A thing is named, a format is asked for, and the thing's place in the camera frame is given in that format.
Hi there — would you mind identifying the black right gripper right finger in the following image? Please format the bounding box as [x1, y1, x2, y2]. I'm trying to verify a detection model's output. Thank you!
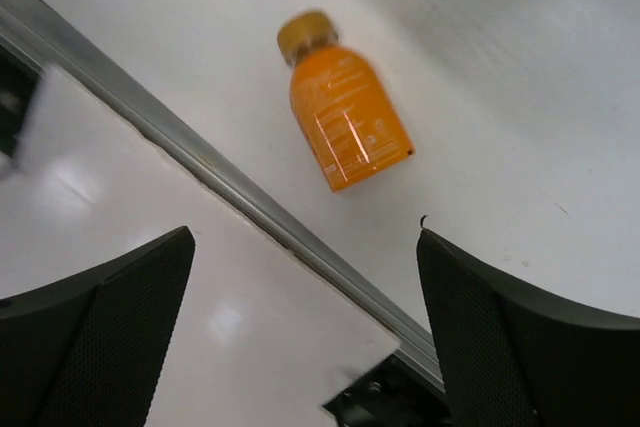
[417, 228, 639, 426]

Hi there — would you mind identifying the orange juice bottle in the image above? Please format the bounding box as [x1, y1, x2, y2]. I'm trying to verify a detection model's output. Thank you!
[277, 10, 415, 193]

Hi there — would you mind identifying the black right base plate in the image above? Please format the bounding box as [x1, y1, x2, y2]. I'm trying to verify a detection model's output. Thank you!
[322, 355, 453, 427]

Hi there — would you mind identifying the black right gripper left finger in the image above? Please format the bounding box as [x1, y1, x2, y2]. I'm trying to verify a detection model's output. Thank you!
[1, 226, 195, 426]

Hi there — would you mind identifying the aluminium front rail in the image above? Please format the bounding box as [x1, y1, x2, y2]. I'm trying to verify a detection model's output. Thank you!
[1, 0, 444, 390]

